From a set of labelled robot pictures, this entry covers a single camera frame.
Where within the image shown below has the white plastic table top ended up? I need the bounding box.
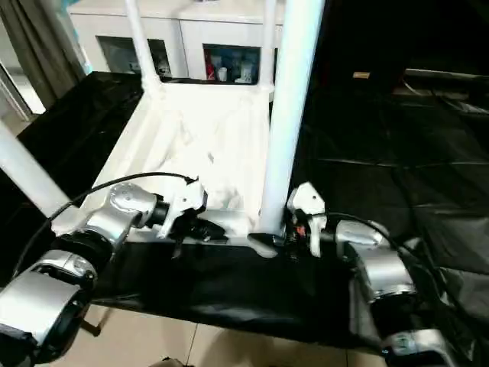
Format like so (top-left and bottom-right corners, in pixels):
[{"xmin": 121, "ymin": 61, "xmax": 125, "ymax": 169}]
[{"xmin": 51, "ymin": 78, "xmax": 282, "ymax": 259}]

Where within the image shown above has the grey door frame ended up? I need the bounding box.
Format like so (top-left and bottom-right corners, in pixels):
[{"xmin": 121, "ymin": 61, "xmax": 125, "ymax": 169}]
[{"xmin": 0, "ymin": 63, "xmax": 45, "ymax": 123}]

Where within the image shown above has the black metal table frame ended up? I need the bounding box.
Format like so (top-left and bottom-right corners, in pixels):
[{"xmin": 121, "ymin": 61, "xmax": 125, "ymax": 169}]
[{"xmin": 82, "ymin": 305, "xmax": 112, "ymax": 337}]

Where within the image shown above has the black mat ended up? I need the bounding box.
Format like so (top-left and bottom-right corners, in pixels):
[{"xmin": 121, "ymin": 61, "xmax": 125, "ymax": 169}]
[{"xmin": 0, "ymin": 70, "xmax": 489, "ymax": 367}]

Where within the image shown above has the black cabinet with gold label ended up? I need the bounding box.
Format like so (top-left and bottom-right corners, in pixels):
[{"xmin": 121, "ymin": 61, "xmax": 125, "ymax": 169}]
[{"xmin": 305, "ymin": 0, "xmax": 410, "ymax": 96}]

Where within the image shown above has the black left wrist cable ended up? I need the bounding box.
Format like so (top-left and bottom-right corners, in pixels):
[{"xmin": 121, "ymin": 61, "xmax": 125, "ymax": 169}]
[{"xmin": 15, "ymin": 172, "xmax": 199, "ymax": 276}]

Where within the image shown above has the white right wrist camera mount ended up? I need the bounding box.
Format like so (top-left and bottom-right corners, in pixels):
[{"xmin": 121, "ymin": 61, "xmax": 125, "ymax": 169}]
[{"xmin": 286, "ymin": 182, "xmax": 326, "ymax": 258}]

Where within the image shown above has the white display cabinet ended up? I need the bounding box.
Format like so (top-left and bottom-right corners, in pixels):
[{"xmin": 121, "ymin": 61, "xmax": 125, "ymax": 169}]
[{"xmin": 68, "ymin": 0, "xmax": 286, "ymax": 85}]

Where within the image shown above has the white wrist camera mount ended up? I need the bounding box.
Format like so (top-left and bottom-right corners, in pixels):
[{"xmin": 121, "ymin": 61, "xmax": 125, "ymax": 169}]
[
  {"xmin": 156, "ymin": 177, "xmax": 209, "ymax": 240},
  {"xmin": 286, "ymin": 182, "xmax": 326, "ymax": 258}
]

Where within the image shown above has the dark low furniture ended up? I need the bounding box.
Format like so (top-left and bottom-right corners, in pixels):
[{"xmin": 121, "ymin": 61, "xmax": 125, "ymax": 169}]
[{"xmin": 393, "ymin": 68, "xmax": 489, "ymax": 115}]

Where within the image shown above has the white plastic table leg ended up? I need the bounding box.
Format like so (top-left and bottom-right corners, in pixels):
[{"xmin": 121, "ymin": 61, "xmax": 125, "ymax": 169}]
[
  {"xmin": 125, "ymin": 0, "xmax": 164, "ymax": 93},
  {"xmin": 0, "ymin": 114, "xmax": 83, "ymax": 234},
  {"xmin": 260, "ymin": 0, "xmax": 326, "ymax": 235},
  {"xmin": 258, "ymin": 0, "xmax": 278, "ymax": 93}
]

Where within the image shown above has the grey curtain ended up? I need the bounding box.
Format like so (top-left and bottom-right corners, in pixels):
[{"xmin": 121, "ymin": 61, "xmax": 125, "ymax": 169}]
[{"xmin": 0, "ymin": 0, "xmax": 87, "ymax": 112}]

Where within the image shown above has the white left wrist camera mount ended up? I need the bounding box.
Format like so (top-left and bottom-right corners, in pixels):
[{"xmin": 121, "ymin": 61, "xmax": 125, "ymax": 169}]
[{"xmin": 156, "ymin": 177, "xmax": 209, "ymax": 240}]

